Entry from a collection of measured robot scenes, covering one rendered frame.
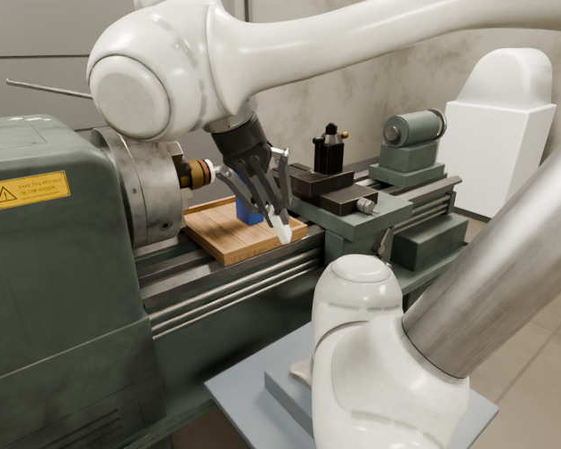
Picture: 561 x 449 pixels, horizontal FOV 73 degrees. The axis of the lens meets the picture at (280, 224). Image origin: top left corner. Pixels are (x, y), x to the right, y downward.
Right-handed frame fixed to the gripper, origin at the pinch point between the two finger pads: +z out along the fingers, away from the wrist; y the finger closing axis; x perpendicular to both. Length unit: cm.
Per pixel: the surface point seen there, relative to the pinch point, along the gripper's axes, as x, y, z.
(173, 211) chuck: 15.6, -32.0, 1.8
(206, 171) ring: 35.5, -30.9, 3.0
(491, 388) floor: 49, 38, 148
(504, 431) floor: 28, 38, 143
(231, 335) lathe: 18, -42, 55
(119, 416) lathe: -19, -51, 33
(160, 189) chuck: 15.6, -31.4, -4.7
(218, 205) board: 53, -45, 25
